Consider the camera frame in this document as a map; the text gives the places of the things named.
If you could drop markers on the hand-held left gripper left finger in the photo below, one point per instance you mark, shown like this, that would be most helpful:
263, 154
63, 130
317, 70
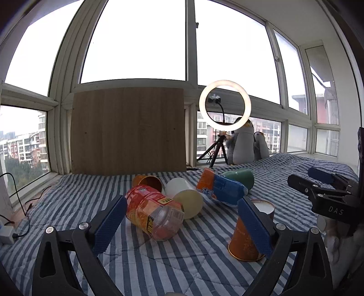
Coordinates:
109, 224

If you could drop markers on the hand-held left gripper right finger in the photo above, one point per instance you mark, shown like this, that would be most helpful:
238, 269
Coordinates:
254, 227

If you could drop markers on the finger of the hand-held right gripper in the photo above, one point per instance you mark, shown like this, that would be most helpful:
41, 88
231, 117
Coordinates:
320, 175
298, 182

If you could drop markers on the orange paper cup white base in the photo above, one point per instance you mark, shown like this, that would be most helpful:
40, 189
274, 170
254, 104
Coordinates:
240, 242

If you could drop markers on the green cup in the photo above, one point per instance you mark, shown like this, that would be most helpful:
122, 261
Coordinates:
241, 178

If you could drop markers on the cream plastic cup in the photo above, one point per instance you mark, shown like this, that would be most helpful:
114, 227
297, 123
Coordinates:
189, 203

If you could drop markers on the white plastic cup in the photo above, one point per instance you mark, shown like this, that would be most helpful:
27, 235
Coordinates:
177, 186

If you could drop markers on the clear bottle red orange label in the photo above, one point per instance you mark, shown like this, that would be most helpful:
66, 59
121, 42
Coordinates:
150, 210

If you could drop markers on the white cloth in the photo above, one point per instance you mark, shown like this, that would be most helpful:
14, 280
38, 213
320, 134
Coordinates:
335, 253

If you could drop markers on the blue orange snack bag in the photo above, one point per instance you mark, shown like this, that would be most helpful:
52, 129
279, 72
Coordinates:
220, 187

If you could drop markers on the small grey penguin plush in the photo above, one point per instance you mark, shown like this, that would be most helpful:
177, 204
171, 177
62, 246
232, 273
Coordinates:
260, 146

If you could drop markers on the large grey penguin plush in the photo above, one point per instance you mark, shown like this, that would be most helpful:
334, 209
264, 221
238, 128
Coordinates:
243, 142

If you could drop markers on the blue white striped blanket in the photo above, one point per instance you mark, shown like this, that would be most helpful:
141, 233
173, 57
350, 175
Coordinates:
176, 256

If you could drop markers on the black tripod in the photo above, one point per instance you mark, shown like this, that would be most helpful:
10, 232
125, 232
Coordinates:
217, 148

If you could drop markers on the wooden board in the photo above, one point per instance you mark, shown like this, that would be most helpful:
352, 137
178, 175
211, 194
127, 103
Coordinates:
128, 131

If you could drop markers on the white power adapter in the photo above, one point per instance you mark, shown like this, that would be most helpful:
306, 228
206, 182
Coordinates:
5, 234

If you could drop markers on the black phone holder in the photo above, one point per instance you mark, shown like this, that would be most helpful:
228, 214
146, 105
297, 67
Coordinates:
215, 99

